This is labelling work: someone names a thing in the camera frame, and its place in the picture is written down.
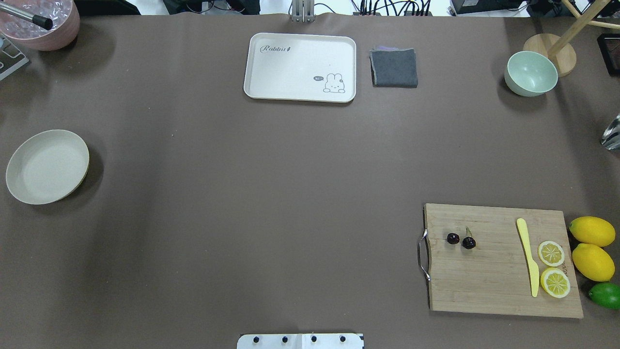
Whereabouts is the bamboo cutting board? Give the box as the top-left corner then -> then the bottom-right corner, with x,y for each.
422,203 -> 583,319

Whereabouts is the pink bowl with ice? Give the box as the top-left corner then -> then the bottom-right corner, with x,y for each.
0,0 -> 80,51

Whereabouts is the steel scoop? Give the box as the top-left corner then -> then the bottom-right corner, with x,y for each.
600,113 -> 620,152

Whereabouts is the dark red cherry with stem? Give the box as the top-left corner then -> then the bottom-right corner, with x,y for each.
461,227 -> 477,250

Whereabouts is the wooden cup tree stand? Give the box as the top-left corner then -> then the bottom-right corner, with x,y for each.
523,0 -> 619,77

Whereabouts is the cream round plate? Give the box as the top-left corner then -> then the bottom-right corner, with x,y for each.
6,129 -> 90,205

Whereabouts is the lemon slice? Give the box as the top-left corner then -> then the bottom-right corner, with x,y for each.
540,267 -> 571,299
537,240 -> 565,268

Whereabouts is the cream rabbit tray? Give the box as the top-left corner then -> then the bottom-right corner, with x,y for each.
243,32 -> 357,103

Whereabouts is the grey folded cloth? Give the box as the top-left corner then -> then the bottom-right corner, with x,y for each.
370,47 -> 419,88

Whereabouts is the yellow lemon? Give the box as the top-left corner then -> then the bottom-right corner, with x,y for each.
569,216 -> 616,247
572,243 -> 616,282

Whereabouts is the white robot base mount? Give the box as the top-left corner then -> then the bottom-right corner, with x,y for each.
236,333 -> 365,349

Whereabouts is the upper lemon slice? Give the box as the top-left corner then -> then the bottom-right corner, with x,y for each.
537,240 -> 565,268

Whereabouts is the yellow plastic knife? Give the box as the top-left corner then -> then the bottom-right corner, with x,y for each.
516,217 -> 540,298

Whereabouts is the green lime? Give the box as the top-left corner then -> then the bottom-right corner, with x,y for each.
588,282 -> 620,310

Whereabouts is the metal muddler black tip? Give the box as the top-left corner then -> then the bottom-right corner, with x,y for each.
0,1 -> 53,31

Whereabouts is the aluminium frame post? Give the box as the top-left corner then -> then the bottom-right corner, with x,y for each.
291,0 -> 316,23

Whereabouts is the mint green bowl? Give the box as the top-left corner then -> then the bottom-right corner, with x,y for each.
503,51 -> 559,97

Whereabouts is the lower lemon slice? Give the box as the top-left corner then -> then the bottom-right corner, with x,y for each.
540,267 -> 571,299

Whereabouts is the white cup rack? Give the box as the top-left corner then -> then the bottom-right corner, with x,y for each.
0,34 -> 30,81

